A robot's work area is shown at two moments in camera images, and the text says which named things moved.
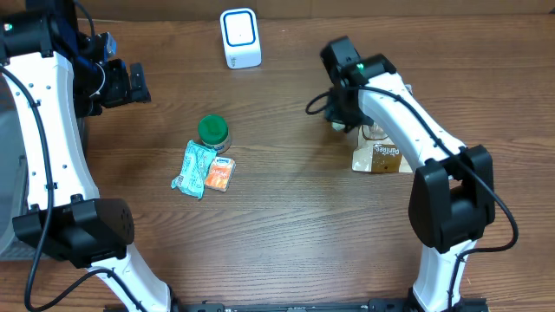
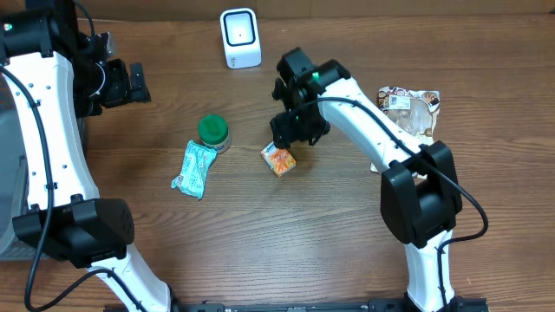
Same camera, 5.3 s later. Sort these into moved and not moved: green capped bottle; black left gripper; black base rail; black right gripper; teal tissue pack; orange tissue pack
Moved: black right gripper; orange tissue pack
Not moved: green capped bottle; black base rail; black left gripper; teal tissue pack
